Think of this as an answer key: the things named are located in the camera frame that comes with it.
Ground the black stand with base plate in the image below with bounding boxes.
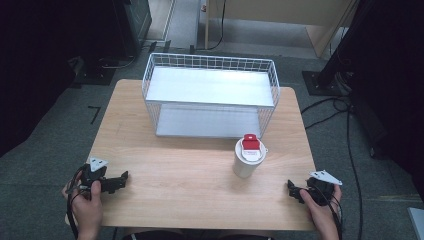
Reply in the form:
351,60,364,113
301,0,373,98

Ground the right hand-held gripper cable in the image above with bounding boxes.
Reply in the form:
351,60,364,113
318,184,345,240

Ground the person's dark clothing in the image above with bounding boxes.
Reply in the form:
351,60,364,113
121,229,275,240

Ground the hand-held gripper cable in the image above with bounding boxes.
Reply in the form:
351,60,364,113
318,184,345,240
65,165,85,240

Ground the person's right hand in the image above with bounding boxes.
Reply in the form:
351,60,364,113
299,184,343,229

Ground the long black floor cable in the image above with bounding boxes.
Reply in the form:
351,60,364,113
345,108,365,240

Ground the white cup with red lid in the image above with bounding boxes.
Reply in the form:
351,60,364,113
232,133,270,179

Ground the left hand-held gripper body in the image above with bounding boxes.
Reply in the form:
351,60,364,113
77,157,123,195

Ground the light wooden furniture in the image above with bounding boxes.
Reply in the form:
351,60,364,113
203,0,360,60

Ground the looped black floor cable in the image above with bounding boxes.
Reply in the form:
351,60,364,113
300,95,352,131

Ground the black hanging cable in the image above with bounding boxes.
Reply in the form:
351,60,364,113
199,0,228,52

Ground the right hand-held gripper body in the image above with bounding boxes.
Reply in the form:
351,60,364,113
294,169,344,207

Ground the grey box corner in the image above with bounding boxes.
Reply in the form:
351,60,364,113
406,206,424,240

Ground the dark cabinet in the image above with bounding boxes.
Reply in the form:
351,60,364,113
109,0,153,60

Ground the black floor base plate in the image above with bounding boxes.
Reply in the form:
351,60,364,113
70,55,118,88

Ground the white wire shelf rack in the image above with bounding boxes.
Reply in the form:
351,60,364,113
141,52,282,140

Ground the left hand-held gripper cable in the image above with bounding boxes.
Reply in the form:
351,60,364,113
65,165,85,240

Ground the person's left hand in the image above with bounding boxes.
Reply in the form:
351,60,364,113
61,179,105,232

